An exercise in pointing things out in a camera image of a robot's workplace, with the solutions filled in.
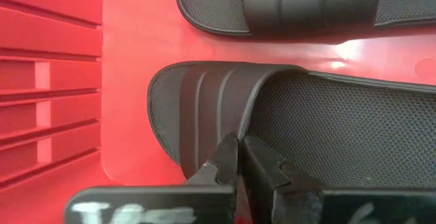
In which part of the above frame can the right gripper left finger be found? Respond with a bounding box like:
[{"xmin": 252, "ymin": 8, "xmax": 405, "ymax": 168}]
[{"xmin": 64, "ymin": 132, "xmax": 240, "ymax": 224}]

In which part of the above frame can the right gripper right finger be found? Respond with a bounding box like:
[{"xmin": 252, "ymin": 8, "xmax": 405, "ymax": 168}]
[{"xmin": 240, "ymin": 134, "xmax": 436, "ymax": 224}]

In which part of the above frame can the black slide sandal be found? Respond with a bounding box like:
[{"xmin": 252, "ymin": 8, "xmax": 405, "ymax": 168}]
[
  {"xmin": 175, "ymin": 0, "xmax": 436, "ymax": 43},
  {"xmin": 146, "ymin": 60, "xmax": 436, "ymax": 191}
]

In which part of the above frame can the red plastic bin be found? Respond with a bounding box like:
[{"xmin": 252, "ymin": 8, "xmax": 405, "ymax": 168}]
[{"xmin": 0, "ymin": 0, "xmax": 436, "ymax": 224}]

